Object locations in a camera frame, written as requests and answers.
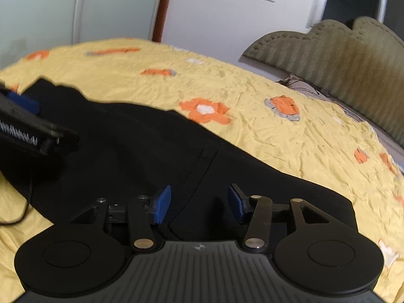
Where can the frosted glass wardrobe door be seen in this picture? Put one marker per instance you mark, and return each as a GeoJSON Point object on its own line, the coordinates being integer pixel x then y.
{"type": "Point", "coordinates": [31, 25]}

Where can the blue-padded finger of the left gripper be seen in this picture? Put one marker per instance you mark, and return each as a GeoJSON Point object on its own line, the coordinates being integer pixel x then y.
{"type": "Point", "coordinates": [25, 102]}

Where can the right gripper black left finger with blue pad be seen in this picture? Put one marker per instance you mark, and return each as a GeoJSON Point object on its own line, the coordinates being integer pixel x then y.
{"type": "Point", "coordinates": [134, 224]}

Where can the olive green padded headboard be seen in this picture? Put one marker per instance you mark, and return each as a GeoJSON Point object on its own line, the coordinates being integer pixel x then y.
{"type": "Point", "coordinates": [360, 64]}

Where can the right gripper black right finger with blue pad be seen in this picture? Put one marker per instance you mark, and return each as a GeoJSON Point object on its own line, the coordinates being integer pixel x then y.
{"type": "Point", "coordinates": [315, 230]}

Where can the brown wooden door frame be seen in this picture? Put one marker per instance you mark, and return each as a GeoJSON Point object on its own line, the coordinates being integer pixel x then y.
{"type": "Point", "coordinates": [160, 20]}

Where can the yellow floral bed sheet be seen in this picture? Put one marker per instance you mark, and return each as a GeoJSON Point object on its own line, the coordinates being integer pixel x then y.
{"type": "Point", "coordinates": [305, 137]}

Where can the black pants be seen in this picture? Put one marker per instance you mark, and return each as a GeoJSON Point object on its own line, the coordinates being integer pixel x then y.
{"type": "Point", "coordinates": [120, 150]}

